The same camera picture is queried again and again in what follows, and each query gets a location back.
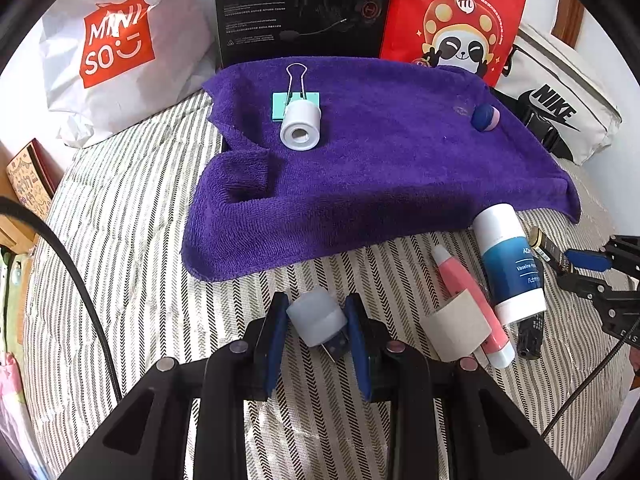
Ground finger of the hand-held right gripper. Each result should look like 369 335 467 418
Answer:
566 249 612 272
556 267 617 302

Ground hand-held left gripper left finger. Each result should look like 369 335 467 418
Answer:
59 292 292 480

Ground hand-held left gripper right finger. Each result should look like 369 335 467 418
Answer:
344 292 576 480

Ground gold and black tube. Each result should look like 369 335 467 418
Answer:
529 226 576 273

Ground translucent capped usb adapter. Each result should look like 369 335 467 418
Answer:
286 290 352 362

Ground black cosmetic tube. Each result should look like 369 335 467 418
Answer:
517 312 547 360

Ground blue and white bottle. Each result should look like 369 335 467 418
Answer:
472 204 547 324

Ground white charger plug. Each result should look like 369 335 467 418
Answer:
420 292 493 363

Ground pink and white pen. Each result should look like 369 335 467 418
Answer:
431 245 516 370

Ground blue pink makeup sponge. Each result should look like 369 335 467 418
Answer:
471 104 500 133

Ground white tape roll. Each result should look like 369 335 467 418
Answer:
280 101 322 151

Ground mint binder clip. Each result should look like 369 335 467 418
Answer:
271 63 322 123

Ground white waist bag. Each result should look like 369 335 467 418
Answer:
492 22 624 167

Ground purple towel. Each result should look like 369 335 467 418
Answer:
181 56 582 282

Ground pink cloth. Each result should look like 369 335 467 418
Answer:
0 351 32 461

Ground red paper bag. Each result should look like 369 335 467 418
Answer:
379 0 531 88

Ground wooden bedside table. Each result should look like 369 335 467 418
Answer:
0 195 40 261

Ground patterned book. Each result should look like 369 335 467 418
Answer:
6 138 57 207

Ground white plastic shopping bag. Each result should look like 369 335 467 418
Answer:
41 0 221 150

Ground black headset box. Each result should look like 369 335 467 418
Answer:
212 0 395 70

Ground brown wooden frame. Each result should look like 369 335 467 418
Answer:
552 0 587 48

